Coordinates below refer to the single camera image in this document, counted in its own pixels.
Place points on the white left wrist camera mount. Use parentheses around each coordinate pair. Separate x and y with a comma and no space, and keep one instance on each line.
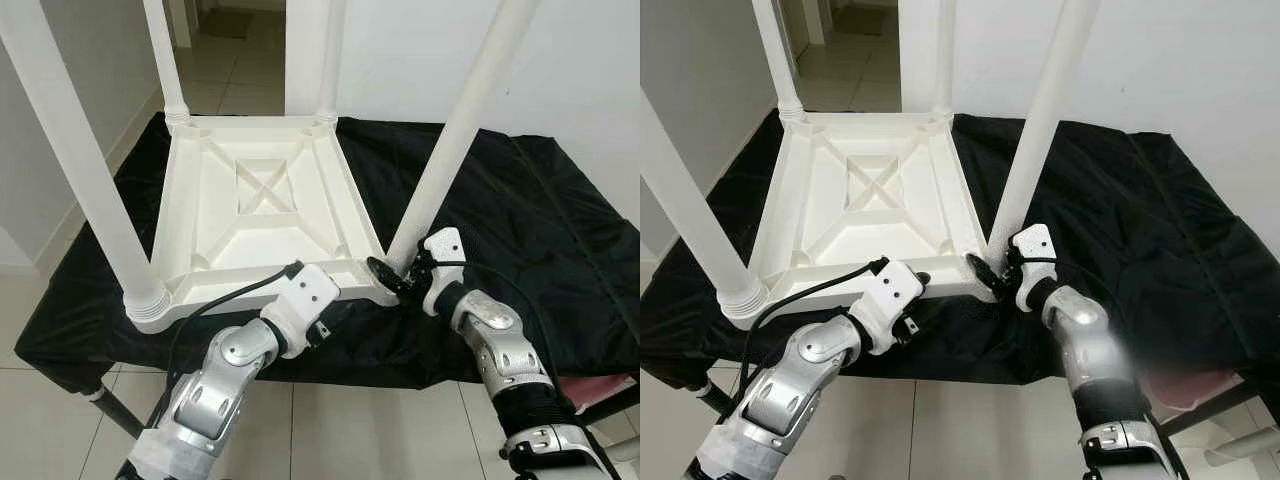
(895,290)
(310,292)

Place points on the pink cushion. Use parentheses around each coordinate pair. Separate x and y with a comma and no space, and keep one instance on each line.
(1195,385)
(600,390)

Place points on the white door frame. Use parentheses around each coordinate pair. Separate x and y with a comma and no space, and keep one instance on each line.
(815,22)
(180,22)

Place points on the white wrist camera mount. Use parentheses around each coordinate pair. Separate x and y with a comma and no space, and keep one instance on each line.
(445,250)
(895,290)
(1035,248)
(310,292)

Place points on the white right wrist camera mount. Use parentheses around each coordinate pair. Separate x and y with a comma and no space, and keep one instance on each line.
(1035,248)
(445,250)

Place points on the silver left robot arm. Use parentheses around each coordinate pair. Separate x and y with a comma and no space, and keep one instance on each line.
(790,390)
(210,395)

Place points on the white round plastic base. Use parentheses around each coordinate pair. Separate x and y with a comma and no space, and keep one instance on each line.
(625,450)
(1245,445)

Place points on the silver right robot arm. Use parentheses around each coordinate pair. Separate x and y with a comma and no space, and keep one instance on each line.
(1085,335)
(495,335)

